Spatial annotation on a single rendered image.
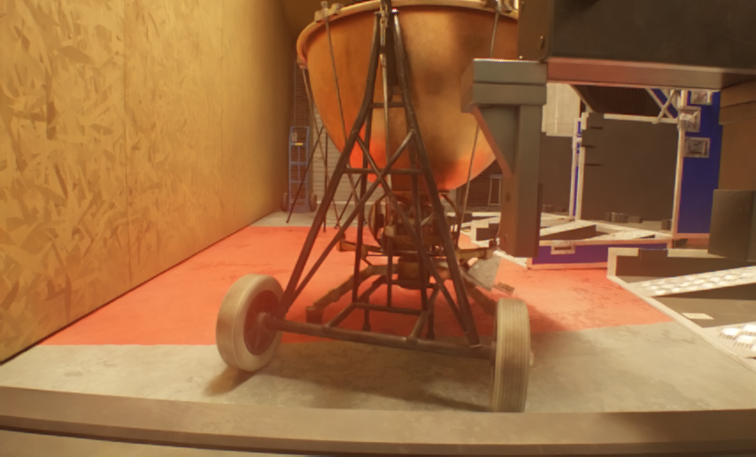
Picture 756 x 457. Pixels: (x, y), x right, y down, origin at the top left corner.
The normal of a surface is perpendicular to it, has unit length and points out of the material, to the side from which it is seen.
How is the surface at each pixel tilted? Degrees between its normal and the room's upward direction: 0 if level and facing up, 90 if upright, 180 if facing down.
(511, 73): 90
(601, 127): 90
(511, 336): 50
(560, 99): 90
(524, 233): 90
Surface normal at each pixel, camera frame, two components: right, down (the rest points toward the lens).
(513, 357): -0.24, -0.34
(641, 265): -0.22, 0.08
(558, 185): 0.06, 0.10
